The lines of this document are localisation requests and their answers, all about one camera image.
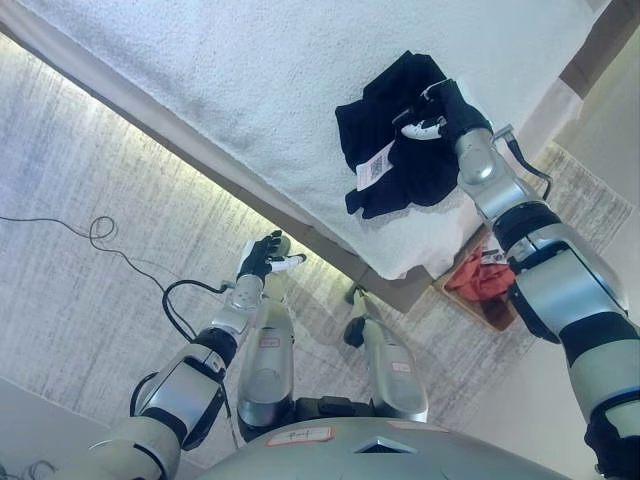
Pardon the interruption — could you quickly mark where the grey robot torso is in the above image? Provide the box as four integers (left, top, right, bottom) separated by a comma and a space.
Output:
192, 417, 566, 480

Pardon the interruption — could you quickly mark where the thin black floor cable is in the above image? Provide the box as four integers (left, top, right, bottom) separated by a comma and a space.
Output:
0, 215, 186, 301

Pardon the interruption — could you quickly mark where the white towel-covered bed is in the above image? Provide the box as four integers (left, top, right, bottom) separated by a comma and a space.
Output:
19, 0, 616, 281

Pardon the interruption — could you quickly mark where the grey streaked rug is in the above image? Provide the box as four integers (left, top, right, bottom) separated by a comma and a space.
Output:
0, 34, 636, 436

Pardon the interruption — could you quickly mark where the brown woven basket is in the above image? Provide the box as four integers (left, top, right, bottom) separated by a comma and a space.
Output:
432, 234, 521, 334

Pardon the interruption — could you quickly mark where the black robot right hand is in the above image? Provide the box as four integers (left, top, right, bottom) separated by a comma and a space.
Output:
392, 78, 494, 144

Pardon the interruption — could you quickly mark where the black garment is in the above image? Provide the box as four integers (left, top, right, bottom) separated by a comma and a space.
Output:
334, 49, 461, 220

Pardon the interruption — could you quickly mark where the white barcode tag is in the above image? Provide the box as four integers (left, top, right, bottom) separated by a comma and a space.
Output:
355, 141, 394, 191

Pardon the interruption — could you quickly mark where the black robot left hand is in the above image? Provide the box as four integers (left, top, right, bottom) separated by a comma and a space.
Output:
235, 229, 307, 281

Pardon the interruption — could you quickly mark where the orange garment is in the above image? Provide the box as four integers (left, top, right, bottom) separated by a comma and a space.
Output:
444, 244, 516, 321

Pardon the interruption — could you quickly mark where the silver robot right leg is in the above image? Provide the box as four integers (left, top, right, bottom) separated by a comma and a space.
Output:
343, 283, 431, 424

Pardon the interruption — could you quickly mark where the beige bed sheet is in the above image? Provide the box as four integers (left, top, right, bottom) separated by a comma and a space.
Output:
0, 9, 586, 286

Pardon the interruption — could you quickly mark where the bed with white duvet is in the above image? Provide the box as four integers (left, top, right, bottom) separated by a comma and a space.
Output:
0, 0, 640, 316

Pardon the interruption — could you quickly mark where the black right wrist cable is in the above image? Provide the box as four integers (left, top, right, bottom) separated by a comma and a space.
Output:
492, 123, 554, 201

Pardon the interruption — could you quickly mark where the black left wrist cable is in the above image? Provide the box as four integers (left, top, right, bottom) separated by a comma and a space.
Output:
162, 279, 234, 344

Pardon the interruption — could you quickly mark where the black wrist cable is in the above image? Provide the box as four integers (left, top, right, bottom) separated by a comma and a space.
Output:
492, 123, 554, 201
162, 279, 234, 344

